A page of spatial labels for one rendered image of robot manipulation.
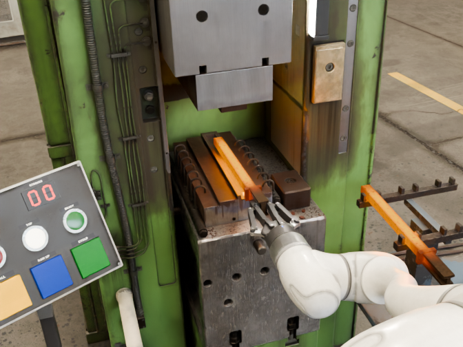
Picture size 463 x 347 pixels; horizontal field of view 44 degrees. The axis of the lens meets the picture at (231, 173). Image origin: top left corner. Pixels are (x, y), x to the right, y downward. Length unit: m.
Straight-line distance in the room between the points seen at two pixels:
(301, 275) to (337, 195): 0.74
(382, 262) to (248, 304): 0.62
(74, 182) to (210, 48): 0.45
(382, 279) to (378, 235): 1.97
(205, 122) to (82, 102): 0.59
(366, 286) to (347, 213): 0.76
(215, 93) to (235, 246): 0.44
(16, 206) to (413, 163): 2.97
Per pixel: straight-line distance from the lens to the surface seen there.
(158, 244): 1.81
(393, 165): 3.88
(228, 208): 1.62
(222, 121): 2.03
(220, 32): 1.41
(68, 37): 1.50
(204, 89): 1.44
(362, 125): 1.85
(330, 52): 1.67
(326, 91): 1.71
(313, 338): 1.99
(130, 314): 1.80
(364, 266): 1.27
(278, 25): 1.45
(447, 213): 3.48
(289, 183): 1.70
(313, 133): 1.77
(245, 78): 1.46
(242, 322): 1.82
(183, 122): 2.00
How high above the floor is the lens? 1.86
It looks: 30 degrees down
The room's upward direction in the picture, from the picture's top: 2 degrees counter-clockwise
